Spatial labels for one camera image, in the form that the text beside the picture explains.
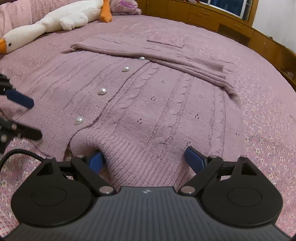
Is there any pink knitted cardigan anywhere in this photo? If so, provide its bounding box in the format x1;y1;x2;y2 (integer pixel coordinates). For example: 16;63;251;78
1;34;244;187

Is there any window with white frame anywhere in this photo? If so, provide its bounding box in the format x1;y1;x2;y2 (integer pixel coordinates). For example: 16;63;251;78
197;0;259;26

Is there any pink floral bedspread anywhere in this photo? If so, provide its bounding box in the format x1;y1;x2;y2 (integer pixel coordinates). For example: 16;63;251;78
1;16;295;235

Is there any white plush goose toy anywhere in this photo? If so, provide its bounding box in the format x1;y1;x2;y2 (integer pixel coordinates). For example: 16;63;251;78
1;1;112;54

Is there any pink rolled quilt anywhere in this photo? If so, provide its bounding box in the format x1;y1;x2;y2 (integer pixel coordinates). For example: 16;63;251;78
110;0;142;15

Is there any long wooden cabinet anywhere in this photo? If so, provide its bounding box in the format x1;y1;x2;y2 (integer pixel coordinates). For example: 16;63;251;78
137;0;295;89

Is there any black cable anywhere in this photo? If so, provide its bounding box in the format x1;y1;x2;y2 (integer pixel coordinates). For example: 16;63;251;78
0;148;46;172

